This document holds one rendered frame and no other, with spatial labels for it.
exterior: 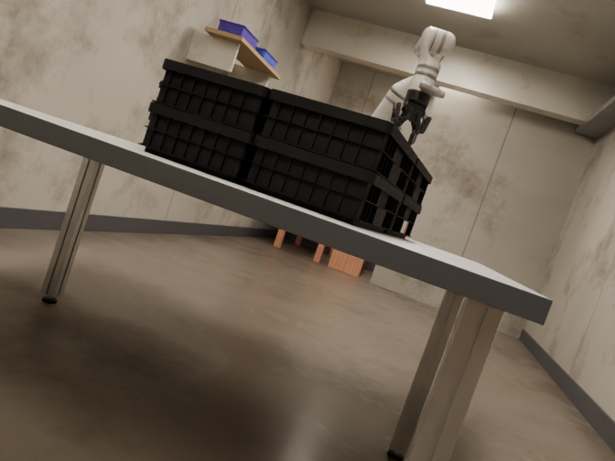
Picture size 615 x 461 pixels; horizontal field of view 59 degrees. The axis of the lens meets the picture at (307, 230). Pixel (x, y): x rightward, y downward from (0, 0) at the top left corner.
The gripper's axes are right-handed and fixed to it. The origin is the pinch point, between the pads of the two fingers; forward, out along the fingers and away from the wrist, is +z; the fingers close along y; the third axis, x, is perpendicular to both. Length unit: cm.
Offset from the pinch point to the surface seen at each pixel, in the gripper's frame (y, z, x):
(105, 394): 60, 100, -9
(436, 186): -309, -36, -378
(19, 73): 117, 16, -184
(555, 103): -352, -154, -291
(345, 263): -257, 88, -429
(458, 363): 28, 45, 81
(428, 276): 38, 33, 79
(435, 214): -316, -4, -372
